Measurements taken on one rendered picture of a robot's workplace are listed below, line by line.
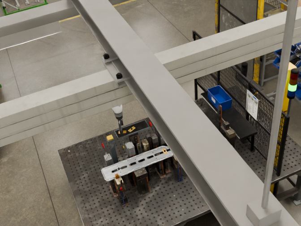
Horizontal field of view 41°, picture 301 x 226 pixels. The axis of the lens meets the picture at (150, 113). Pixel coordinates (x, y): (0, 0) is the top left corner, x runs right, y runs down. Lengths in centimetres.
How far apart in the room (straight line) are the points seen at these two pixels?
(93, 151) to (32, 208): 118
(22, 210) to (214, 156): 478
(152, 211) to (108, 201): 50
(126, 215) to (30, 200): 177
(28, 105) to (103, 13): 46
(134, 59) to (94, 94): 20
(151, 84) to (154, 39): 704
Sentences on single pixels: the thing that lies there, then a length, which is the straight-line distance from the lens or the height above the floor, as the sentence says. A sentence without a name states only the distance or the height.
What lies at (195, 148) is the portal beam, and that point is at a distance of 94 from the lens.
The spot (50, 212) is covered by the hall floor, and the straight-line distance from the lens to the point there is 542.
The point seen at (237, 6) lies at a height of 125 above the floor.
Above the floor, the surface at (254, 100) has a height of 138.
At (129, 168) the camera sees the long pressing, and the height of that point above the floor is 100.
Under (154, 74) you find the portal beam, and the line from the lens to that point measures 118.
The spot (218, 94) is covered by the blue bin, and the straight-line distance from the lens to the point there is 500.
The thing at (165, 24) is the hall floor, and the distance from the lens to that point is 865.
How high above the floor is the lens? 417
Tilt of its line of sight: 41 degrees down
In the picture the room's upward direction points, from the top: 8 degrees counter-clockwise
